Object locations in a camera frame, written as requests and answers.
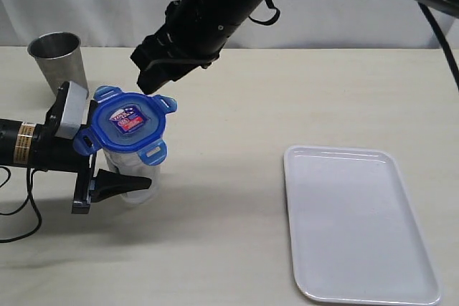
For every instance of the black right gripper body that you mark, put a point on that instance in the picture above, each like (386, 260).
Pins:
(200, 28)

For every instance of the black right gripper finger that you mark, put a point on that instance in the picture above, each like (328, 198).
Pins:
(160, 72)
(152, 51)

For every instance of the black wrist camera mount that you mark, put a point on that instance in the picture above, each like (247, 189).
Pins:
(64, 118)

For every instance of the steel cup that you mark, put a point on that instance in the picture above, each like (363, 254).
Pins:
(59, 58)

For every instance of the white plastic tray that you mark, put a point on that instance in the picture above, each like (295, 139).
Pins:
(354, 236)

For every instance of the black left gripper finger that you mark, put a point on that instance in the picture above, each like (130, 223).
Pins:
(107, 184)

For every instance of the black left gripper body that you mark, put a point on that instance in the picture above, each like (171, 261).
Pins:
(52, 153)

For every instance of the blue container lid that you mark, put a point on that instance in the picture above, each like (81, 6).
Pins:
(126, 122)

